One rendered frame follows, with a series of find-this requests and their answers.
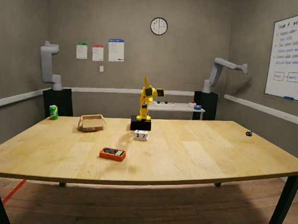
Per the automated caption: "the orange digital multimeter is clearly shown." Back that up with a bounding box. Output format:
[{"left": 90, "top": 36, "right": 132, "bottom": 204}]
[{"left": 99, "top": 147, "right": 126, "bottom": 161}]

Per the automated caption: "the green soda can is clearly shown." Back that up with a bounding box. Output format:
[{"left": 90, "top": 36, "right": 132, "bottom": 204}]
[{"left": 49, "top": 105, "right": 58, "bottom": 120}]

